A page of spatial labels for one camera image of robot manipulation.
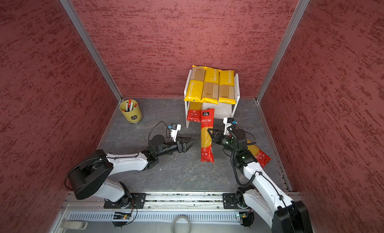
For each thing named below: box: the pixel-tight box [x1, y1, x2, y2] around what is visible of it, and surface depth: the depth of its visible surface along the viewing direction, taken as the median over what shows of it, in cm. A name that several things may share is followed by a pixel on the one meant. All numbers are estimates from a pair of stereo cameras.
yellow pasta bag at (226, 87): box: [218, 69, 236, 105], surface depth 80 cm
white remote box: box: [60, 221, 89, 230], surface depth 66 cm
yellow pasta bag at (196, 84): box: [183, 65, 206, 103], surface depth 81 cm
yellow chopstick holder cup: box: [119, 99, 142, 124], surface depth 101 cm
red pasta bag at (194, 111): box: [186, 102, 202, 123], surface depth 91 cm
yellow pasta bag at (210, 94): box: [200, 67, 220, 105], surface depth 81 cm
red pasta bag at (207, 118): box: [200, 108, 215, 164], surface depth 79 cm
